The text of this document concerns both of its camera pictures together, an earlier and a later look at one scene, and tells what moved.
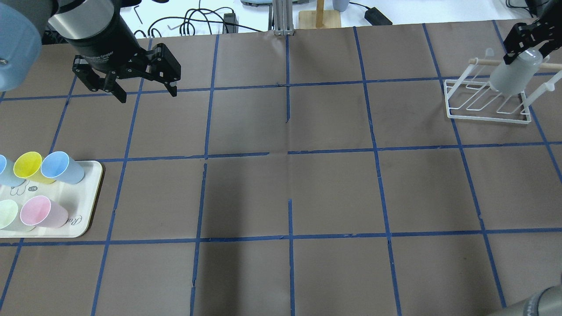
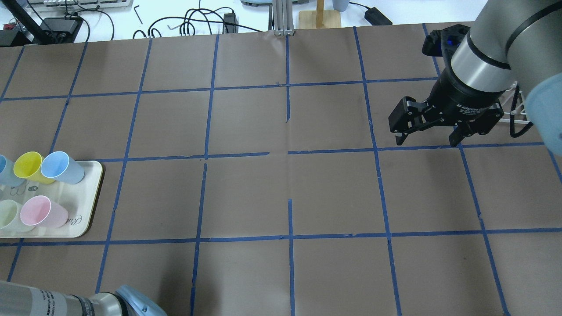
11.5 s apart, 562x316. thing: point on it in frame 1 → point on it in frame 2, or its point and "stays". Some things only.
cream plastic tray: (78, 199) stays
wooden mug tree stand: (319, 18) stays
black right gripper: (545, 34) → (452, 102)
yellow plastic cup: (28, 166) stays
